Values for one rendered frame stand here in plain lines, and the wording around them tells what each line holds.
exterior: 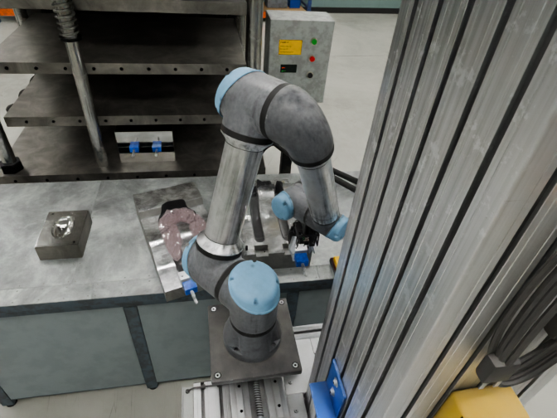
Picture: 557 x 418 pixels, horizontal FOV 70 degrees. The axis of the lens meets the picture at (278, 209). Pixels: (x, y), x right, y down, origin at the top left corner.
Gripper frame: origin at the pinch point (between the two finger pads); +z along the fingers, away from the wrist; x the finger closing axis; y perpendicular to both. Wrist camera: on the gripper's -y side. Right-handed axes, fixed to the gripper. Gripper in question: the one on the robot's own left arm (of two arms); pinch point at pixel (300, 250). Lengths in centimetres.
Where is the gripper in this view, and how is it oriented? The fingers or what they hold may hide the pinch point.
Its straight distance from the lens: 142.8
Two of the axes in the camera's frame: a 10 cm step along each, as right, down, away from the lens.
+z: -0.7, 7.6, 6.4
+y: 1.6, 6.4, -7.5
